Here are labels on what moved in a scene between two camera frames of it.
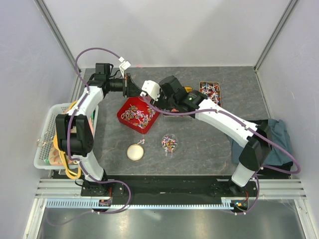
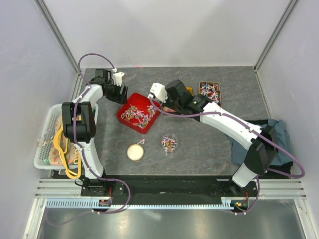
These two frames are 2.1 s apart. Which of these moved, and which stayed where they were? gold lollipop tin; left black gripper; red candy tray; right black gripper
Moved: left black gripper
Stayed: gold lollipop tin; right black gripper; red candy tray
